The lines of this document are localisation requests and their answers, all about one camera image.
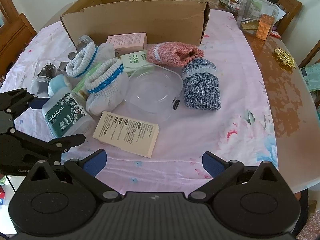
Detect medical cotton swab container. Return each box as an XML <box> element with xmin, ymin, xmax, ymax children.
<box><xmin>42</xmin><ymin>87</ymin><xmax>96</xmax><ymax>138</ymax></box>

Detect green C&S tissue pack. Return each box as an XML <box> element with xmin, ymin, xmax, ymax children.
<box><xmin>120</xmin><ymin>50</ymin><xmax>154</xmax><ymax>76</ymax></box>

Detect orange pill blister pack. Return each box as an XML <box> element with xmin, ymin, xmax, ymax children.
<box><xmin>255</xmin><ymin>14</ymin><xmax>274</xmax><ymax>41</ymax></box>

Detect gold ornament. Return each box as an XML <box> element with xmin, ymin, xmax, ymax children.
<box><xmin>274</xmin><ymin>48</ymin><xmax>296</xmax><ymax>68</ymax></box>

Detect brown cardboard box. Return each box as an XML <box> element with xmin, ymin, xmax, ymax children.
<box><xmin>60</xmin><ymin>0</ymin><xmax>210</xmax><ymax>45</ymax></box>

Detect blue white round bottle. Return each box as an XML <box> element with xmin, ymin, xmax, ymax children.
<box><xmin>48</xmin><ymin>74</ymin><xmax>73</xmax><ymax>97</ymax></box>

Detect large jar black lid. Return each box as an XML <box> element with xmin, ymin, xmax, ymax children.
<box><xmin>237</xmin><ymin>0</ymin><xmax>279</xmax><ymax>36</ymax></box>

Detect pink cardboard box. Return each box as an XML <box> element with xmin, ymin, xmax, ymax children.
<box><xmin>106</xmin><ymin>33</ymin><xmax>148</xmax><ymax>56</ymax></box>

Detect wooden chair left side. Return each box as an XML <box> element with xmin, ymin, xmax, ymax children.
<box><xmin>0</xmin><ymin>0</ymin><xmax>36</xmax><ymax>76</ymax></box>

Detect beige printed carton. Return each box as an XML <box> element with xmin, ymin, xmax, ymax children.
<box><xmin>93</xmin><ymin>112</ymin><xmax>159</xmax><ymax>158</ymax></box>

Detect white sock blue band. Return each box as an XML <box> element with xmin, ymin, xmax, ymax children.
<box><xmin>85</xmin><ymin>58</ymin><xmax>129</xmax><ymax>116</ymax></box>

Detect pink knitted sock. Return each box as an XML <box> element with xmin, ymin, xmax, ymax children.
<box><xmin>146</xmin><ymin>42</ymin><xmax>204</xmax><ymax>68</ymax></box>

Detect clear jar dark tea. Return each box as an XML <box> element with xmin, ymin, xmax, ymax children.
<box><xmin>31</xmin><ymin>62</ymin><xmax>62</xmax><ymax>98</ymax></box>

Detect clear jar brown contents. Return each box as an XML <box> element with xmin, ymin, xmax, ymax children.
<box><xmin>68</xmin><ymin>35</ymin><xmax>94</xmax><ymax>61</ymax></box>

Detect white sock blue stripe roll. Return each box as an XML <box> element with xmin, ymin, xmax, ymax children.
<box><xmin>66</xmin><ymin>42</ymin><xmax>116</xmax><ymax>78</ymax></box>

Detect blue knitted sock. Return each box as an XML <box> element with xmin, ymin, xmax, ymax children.
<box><xmin>182</xmin><ymin>57</ymin><xmax>221</xmax><ymax>111</ymax></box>

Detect pink floral tablecloth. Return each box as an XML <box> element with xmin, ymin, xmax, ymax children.
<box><xmin>0</xmin><ymin>8</ymin><xmax>279</xmax><ymax>196</ymax></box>

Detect wooden chair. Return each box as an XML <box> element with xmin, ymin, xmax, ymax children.
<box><xmin>0</xmin><ymin>0</ymin><xmax>36</xmax><ymax>76</ymax></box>
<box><xmin>276</xmin><ymin>0</ymin><xmax>302</xmax><ymax>36</ymax></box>

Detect clear plastic bowl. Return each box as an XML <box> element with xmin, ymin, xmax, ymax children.
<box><xmin>124</xmin><ymin>64</ymin><xmax>183</xmax><ymax>124</ymax></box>

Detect wooden chair right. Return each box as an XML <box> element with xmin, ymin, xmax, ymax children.
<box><xmin>276</xmin><ymin>0</ymin><xmax>302</xmax><ymax>36</ymax></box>

